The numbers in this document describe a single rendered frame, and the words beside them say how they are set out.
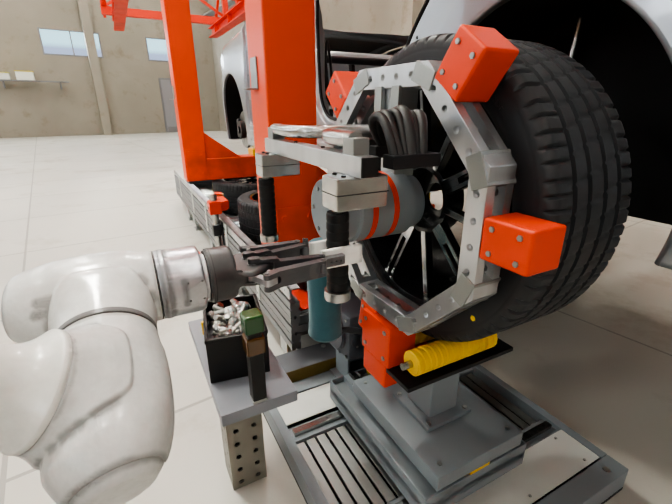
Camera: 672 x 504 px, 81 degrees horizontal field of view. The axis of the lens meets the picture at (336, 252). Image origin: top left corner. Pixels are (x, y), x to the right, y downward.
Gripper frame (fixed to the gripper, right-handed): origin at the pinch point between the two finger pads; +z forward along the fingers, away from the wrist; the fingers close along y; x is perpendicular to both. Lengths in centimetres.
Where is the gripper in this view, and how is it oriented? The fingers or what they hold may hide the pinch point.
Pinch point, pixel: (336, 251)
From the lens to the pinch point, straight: 62.0
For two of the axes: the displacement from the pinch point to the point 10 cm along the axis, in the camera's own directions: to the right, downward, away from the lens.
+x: 0.0, -9.4, -3.5
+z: 8.8, -1.6, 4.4
